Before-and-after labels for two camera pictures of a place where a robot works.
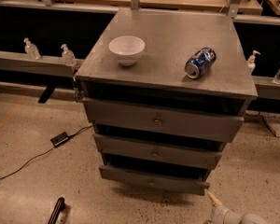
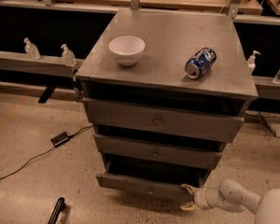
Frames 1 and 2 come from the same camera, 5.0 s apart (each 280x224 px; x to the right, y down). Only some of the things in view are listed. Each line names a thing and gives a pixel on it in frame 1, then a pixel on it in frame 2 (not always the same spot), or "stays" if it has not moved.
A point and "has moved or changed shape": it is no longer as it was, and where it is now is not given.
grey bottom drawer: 156,174 has moved or changed shape
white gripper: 218,212 -> 200,199
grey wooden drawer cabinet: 165,91 stays
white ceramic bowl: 127,49 stays
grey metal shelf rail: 18,62 stays
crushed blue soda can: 200,63 stays
